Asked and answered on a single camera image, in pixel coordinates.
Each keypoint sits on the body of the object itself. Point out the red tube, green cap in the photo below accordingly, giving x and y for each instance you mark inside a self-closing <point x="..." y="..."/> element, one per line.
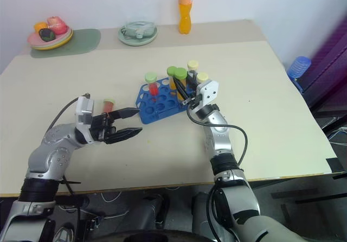
<point x="153" y="88"/>
<point x="108" y="106"/>

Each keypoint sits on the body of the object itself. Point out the orange fruit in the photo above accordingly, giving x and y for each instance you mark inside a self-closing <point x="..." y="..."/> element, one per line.
<point x="40" y="26"/>

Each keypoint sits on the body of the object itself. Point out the blue test tube rack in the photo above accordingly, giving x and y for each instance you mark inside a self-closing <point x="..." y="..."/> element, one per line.
<point x="160" y="109"/>

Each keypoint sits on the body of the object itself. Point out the purple furniture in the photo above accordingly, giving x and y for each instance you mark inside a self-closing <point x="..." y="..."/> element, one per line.
<point x="330" y="63"/>

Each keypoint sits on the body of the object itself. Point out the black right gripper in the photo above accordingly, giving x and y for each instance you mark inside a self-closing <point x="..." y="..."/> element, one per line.
<point x="193" y="101"/>

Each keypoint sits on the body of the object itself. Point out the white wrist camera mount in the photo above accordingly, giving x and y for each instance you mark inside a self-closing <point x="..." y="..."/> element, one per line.
<point x="208" y="91"/>
<point x="84" y="111"/>

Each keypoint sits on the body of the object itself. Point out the dark grey rounded shape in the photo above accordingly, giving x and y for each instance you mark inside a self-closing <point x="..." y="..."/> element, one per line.
<point x="147" y="212"/>

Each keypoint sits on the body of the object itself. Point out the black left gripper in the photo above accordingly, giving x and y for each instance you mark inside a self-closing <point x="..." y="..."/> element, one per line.
<point x="101" y="126"/>

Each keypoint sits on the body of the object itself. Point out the orange soda bottle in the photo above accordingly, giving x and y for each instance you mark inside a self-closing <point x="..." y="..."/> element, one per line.
<point x="185" y="16"/>

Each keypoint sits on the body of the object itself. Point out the pale green pouch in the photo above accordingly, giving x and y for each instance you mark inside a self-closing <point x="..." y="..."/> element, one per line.
<point x="138" y="28"/>

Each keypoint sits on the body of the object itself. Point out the red apple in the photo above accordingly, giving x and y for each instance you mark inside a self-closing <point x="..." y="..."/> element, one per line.
<point x="57" y="25"/>

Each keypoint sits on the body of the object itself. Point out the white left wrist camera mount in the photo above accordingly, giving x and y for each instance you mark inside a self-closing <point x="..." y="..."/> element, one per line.
<point x="84" y="111"/>

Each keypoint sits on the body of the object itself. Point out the stacked plates with fruit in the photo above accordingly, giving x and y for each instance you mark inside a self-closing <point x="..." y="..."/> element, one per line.
<point x="61" y="41"/>

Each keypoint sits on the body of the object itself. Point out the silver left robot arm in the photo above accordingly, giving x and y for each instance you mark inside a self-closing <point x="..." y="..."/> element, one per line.
<point x="51" y="155"/>

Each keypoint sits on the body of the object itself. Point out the orange tube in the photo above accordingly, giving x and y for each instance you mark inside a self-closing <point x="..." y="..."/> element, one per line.
<point x="172" y="80"/>
<point x="181" y="74"/>

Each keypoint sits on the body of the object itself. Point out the dark purple green fruit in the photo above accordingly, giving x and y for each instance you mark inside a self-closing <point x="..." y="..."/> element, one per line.
<point x="47" y="34"/>

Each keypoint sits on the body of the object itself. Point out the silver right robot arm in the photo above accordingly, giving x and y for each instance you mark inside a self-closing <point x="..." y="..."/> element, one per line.
<point x="221" y="133"/>

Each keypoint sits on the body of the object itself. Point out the pale green plate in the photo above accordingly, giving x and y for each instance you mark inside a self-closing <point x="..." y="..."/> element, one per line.
<point x="127" y="39"/>

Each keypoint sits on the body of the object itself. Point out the blue water jug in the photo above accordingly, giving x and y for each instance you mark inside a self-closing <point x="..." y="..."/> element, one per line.
<point x="299" y="67"/>

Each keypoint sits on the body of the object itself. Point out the dark tube, pale yellow cap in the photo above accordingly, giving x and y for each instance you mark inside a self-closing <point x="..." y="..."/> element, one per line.
<point x="193" y="65"/>

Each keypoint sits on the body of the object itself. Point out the pink plate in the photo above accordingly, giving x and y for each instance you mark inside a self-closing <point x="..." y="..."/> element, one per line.
<point x="38" y="39"/>

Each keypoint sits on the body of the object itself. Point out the tube with pale yellow cap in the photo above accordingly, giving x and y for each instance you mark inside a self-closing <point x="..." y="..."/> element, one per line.
<point x="202" y="77"/>

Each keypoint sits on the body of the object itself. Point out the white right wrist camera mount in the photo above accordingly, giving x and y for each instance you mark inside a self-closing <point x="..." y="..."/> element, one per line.
<point x="208" y="91"/>

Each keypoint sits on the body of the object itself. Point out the green placemat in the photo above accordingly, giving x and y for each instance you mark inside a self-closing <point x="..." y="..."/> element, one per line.
<point x="84" y="41"/>

